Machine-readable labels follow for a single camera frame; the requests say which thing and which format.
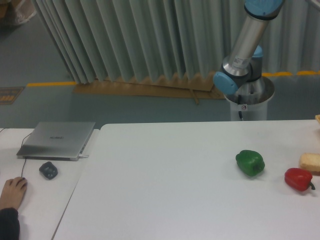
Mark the green bell pepper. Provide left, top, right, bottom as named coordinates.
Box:
left=235, top=150, right=265, bottom=177

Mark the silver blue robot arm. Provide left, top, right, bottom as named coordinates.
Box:
left=213, top=0, right=320, bottom=95

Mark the red bell pepper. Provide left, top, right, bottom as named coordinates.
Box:
left=284, top=168, right=316, bottom=192

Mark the bread slice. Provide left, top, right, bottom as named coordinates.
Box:
left=299, top=153, right=320, bottom=176

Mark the silver closed laptop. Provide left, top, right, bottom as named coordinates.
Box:
left=16, top=121, right=95, bottom=161

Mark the person's bare hand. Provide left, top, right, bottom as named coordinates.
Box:
left=0, top=177, right=28, bottom=210

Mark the brown cardboard sheet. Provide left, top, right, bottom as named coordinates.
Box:
left=73, top=74, right=225, bottom=105

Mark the pale green folding curtain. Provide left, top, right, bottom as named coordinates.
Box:
left=33, top=0, right=320, bottom=84

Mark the wooden board corner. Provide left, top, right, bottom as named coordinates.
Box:
left=314, top=114, right=320, bottom=124

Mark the black mouse cable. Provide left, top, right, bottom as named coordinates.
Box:
left=0, top=127, right=36, bottom=179

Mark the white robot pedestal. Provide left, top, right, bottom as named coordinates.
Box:
left=224, top=76, right=275, bottom=121

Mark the dark grey small controller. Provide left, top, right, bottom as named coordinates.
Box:
left=39, top=161, right=58, bottom=180

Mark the black sleeved forearm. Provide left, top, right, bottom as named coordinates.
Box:
left=0, top=207, right=20, bottom=240

